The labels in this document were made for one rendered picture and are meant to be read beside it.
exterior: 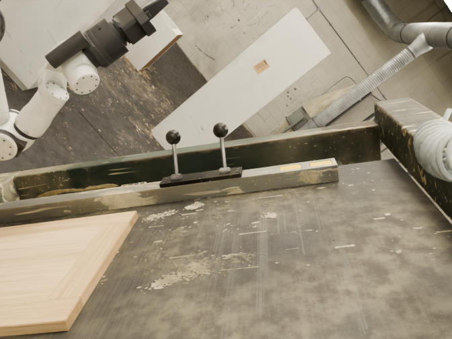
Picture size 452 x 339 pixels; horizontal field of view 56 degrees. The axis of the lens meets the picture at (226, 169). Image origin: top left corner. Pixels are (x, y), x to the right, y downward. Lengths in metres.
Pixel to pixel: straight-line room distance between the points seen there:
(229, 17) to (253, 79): 4.51
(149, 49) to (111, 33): 5.00
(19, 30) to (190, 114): 1.97
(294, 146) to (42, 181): 0.78
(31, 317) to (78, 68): 0.53
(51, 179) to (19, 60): 2.32
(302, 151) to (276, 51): 3.41
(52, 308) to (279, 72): 4.08
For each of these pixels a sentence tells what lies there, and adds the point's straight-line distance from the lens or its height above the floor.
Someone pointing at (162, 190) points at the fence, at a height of 1.36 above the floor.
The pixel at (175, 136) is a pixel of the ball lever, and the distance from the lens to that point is 1.06.
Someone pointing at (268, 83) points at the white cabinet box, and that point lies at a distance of 4.63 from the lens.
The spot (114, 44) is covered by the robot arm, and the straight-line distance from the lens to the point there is 1.02.
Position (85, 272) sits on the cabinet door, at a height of 1.29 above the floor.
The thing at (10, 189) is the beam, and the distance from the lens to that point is 1.46.
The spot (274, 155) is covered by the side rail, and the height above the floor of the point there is 1.58.
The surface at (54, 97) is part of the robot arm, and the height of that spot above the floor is 1.31.
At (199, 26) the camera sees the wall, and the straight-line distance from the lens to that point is 9.13.
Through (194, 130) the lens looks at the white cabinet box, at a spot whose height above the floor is 0.41.
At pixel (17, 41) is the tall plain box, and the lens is 3.66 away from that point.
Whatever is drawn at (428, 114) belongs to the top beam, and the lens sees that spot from 1.12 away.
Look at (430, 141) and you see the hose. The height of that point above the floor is 1.86.
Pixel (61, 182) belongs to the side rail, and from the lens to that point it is 1.41.
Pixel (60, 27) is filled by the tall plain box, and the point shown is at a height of 0.59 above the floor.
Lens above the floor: 1.80
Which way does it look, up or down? 17 degrees down
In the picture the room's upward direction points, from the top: 53 degrees clockwise
